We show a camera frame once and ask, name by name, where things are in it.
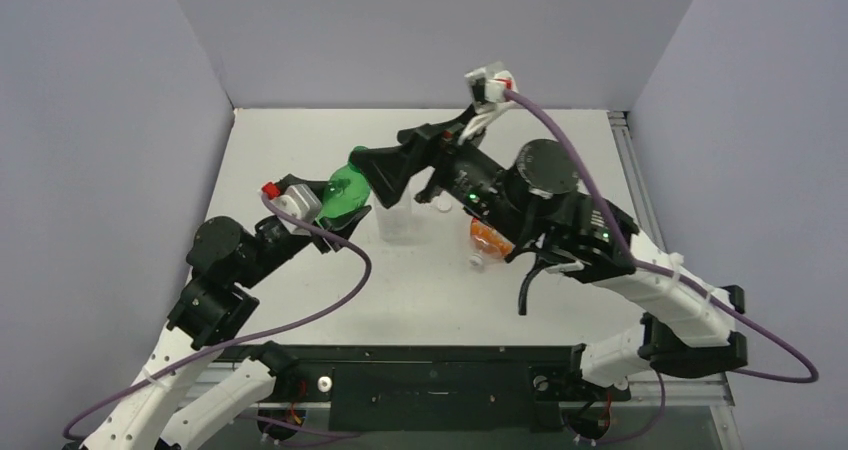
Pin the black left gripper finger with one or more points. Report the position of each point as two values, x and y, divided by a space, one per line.
342 227
317 187

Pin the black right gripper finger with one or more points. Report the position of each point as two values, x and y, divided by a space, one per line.
388 170
425 134

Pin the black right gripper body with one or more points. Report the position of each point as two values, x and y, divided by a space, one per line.
419 162

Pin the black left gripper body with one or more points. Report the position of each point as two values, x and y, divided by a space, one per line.
276 251

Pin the green plastic bottle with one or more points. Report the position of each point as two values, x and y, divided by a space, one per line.
346 193

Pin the clear square plastic bottle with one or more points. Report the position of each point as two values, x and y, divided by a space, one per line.
395 224

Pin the orange label plastic bottle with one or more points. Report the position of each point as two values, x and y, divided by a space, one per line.
488 246

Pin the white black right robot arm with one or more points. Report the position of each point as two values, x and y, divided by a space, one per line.
536 205

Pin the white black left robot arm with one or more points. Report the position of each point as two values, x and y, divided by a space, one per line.
226 262

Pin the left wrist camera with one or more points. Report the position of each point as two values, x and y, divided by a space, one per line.
297 201

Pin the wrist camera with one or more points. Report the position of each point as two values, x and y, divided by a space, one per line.
489 87
297 201

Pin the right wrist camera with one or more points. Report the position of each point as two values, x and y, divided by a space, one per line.
489 87

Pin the aluminium table edge rail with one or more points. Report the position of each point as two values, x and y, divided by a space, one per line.
644 210

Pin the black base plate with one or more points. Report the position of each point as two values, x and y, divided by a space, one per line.
438 388

